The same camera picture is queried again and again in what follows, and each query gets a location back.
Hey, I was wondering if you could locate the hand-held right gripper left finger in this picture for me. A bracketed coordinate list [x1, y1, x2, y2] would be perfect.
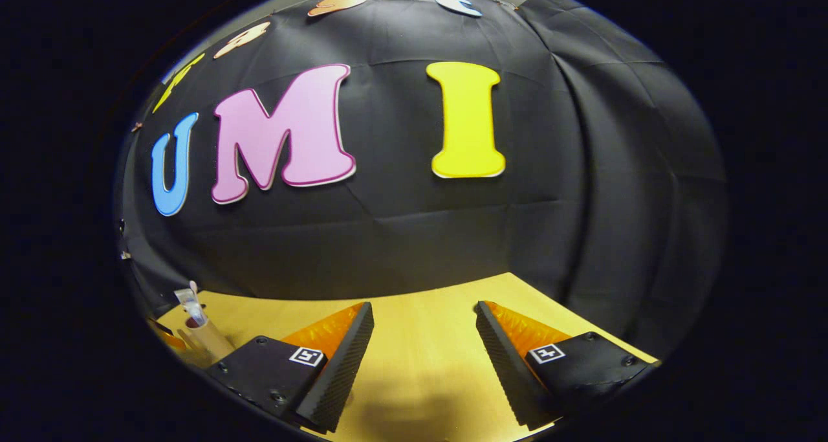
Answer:
[207, 301, 375, 433]

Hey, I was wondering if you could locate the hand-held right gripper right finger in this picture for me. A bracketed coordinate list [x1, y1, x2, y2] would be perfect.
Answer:
[475, 300, 651, 430]

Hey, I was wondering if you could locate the white toothpaste tube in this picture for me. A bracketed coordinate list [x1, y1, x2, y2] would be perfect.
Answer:
[173, 288, 209, 329]

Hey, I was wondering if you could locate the beige cup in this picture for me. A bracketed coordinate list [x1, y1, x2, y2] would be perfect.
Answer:
[178, 316, 237, 370]

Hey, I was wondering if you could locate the wooden desktop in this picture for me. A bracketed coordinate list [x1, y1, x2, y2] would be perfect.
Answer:
[154, 272, 660, 442]

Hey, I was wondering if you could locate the black backdrop cloth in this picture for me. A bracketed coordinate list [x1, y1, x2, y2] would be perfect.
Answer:
[116, 0, 728, 359]

